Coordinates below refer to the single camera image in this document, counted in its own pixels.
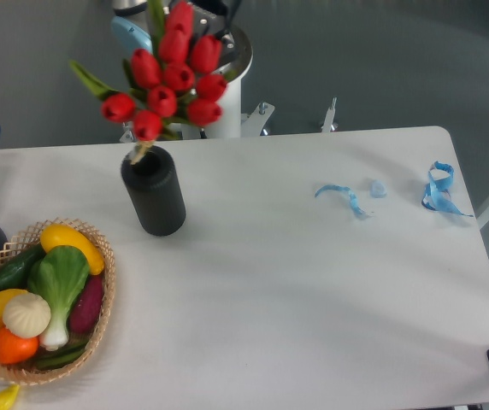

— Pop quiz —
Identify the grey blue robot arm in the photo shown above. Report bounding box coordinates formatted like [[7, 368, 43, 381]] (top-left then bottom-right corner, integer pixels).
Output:
[[111, 0, 241, 53]]

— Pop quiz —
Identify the black ribbed vase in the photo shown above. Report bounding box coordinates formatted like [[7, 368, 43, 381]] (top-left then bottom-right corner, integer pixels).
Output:
[[121, 145, 186, 237]]

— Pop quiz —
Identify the white steamed bun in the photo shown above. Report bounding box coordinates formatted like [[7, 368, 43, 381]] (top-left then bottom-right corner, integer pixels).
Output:
[[3, 293, 51, 338]]

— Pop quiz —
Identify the orange tangerine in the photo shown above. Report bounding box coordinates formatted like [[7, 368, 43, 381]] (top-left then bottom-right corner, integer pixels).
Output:
[[0, 327, 39, 365]]

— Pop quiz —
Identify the purple sweet potato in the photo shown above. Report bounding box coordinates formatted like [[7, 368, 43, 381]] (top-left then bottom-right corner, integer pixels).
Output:
[[68, 275, 103, 334]]

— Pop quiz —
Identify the blue ribbon strip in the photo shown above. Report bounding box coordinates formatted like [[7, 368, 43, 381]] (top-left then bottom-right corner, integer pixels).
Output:
[[314, 184, 373, 220]]

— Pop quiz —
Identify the woven bamboo basket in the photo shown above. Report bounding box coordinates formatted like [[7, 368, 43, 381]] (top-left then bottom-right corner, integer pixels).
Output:
[[0, 218, 115, 385]]

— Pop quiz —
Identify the blue ribbon loop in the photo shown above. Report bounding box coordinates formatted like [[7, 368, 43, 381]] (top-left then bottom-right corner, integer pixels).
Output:
[[421, 161, 474, 217]]

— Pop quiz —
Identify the dark green vegetable in basket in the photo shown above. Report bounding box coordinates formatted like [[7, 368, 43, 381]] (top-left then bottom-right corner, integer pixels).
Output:
[[34, 340, 87, 371]]

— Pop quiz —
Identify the red tulip bouquet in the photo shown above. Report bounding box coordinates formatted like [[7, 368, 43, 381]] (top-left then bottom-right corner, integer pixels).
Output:
[[70, 1, 227, 164]]

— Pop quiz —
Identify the small blue plastic piece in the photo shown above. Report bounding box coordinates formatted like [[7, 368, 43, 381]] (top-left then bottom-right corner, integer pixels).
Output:
[[369, 179, 387, 199]]

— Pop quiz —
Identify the green cucumber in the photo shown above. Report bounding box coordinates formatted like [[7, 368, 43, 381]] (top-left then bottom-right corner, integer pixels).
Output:
[[0, 244, 45, 291]]

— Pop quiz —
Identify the metal table bracket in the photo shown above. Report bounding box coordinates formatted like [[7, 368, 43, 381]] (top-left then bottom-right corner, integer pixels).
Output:
[[240, 102, 275, 138]]

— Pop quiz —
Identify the metal levelling foot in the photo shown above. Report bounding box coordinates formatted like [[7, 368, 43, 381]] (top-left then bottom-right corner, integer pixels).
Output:
[[321, 97, 339, 133]]

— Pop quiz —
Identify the yellow squash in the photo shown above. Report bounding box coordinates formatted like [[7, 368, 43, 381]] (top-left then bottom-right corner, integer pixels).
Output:
[[39, 224, 106, 276]]

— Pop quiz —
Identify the green bok choy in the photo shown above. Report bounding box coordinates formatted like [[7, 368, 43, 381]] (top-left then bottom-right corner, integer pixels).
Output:
[[28, 245, 90, 351]]

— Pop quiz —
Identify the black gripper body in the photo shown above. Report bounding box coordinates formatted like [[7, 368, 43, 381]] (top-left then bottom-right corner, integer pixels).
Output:
[[191, 0, 242, 34]]

